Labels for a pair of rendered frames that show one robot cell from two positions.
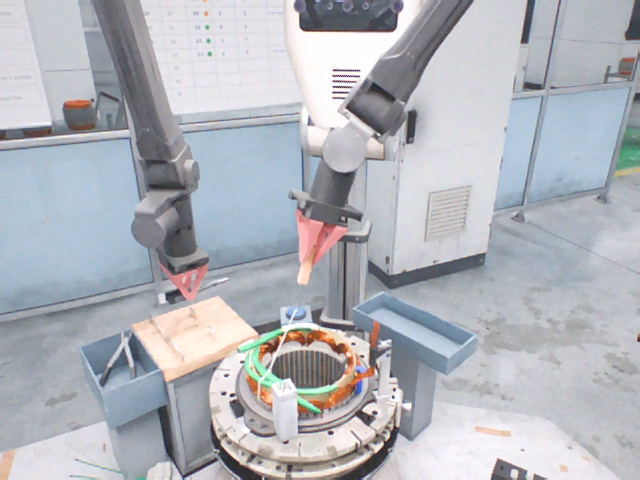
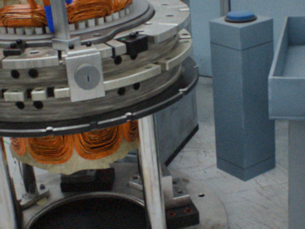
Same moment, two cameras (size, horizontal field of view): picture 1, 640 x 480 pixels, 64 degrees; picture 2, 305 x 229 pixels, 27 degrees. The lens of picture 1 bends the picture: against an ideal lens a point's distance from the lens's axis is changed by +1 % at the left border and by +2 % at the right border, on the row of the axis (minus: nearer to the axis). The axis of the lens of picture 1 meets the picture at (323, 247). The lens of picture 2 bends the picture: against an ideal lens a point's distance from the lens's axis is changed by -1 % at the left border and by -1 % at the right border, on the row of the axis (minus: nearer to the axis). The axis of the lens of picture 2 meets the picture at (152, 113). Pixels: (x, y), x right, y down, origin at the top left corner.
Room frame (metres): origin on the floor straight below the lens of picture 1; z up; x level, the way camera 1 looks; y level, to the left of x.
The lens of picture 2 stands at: (0.42, -0.69, 1.27)
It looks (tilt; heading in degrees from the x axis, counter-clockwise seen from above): 22 degrees down; 62
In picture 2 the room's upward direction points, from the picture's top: 5 degrees counter-clockwise
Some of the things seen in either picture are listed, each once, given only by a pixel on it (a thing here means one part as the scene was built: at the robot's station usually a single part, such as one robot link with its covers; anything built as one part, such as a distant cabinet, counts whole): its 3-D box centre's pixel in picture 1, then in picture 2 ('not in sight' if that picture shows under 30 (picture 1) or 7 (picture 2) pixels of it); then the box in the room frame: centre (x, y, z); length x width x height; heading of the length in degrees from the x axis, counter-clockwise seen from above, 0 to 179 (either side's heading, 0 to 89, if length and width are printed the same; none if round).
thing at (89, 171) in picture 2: not in sight; (79, 170); (0.73, 0.15, 0.83); 0.05 x 0.04 x 0.02; 146
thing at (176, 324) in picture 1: (194, 334); not in sight; (0.88, 0.27, 1.05); 0.20 x 0.19 x 0.02; 127
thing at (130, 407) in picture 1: (130, 413); not in sight; (0.79, 0.39, 0.92); 0.17 x 0.11 x 0.28; 37
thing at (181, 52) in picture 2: not in sight; (174, 53); (0.78, -0.08, 1.06); 0.09 x 0.04 x 0.01; 28
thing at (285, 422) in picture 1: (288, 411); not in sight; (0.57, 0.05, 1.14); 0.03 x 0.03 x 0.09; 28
